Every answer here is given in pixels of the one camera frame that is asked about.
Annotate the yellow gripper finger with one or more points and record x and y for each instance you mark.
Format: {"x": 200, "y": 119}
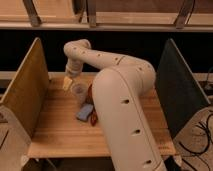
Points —
{"x": 67, "y": 82}

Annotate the red pepper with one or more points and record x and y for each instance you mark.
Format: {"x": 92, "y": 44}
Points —
{"x": 93, "y": 118}

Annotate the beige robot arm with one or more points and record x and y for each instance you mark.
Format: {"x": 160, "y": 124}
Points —
{"x": 116, "y": 92}

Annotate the clear plastic cup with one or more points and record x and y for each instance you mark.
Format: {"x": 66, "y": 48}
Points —
{"x": 80, "y": 90}

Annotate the brown bowl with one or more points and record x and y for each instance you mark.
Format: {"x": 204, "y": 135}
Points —
{"x": 89, "y": 97}

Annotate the left wooden side panel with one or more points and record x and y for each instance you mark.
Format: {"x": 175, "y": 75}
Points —
{"x": 23, "y": 98}

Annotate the right dark side panel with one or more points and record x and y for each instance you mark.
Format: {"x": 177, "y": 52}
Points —
{"x": 179, "y": 93}

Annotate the wooden shelf frame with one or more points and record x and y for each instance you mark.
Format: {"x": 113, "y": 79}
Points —
{"x": 108, "y": 15}

